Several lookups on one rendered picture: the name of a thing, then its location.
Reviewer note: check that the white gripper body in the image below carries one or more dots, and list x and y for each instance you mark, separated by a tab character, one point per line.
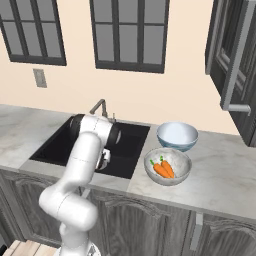
106	157

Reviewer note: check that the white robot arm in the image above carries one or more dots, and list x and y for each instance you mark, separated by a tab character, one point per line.
80	166

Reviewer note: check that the black kitchen sink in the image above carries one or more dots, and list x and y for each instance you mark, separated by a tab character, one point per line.
133	146

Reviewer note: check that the grey marbled bowl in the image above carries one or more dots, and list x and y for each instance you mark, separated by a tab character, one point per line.
178	160

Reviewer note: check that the blue and white bowl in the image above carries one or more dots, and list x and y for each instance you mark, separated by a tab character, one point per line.
178	133

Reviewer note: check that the grey wood base cabinet door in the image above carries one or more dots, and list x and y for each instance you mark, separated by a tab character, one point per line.
230	238
30	206
140	226

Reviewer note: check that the grey metal tap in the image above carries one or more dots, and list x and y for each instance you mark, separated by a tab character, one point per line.
100	104

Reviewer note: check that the orange carrot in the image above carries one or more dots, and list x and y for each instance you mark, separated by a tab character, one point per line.
160	170
168	168

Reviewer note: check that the dark framed window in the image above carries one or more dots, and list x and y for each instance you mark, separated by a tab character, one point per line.
33	30
130	33

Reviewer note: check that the grey wall outlet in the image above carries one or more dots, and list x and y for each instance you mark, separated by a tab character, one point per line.
40	78

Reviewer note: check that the dark wall cabinet door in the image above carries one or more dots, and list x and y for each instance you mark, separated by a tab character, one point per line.
220	40
245	83

